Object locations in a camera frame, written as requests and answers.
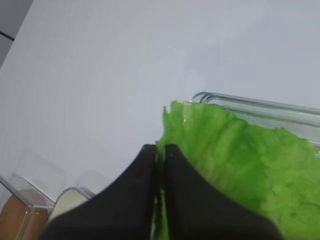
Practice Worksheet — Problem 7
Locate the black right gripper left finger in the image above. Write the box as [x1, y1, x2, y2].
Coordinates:
[41, 144, 157, 240]

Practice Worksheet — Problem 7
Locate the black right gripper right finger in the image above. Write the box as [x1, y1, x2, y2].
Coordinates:
[164, 144, 283, 240]

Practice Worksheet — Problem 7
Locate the green lettuce leaf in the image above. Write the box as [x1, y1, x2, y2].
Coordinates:
[156, 101, 320, 240]

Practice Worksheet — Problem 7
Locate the clear lettuce cheese container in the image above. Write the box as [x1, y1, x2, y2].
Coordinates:
[191, 92, 320, 164]

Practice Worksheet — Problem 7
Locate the silver metal tray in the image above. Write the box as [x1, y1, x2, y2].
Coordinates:
[47, 187, 95, 222]

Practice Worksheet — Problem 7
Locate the clear bun container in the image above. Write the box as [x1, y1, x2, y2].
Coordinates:
[0, 175, 54, 240]

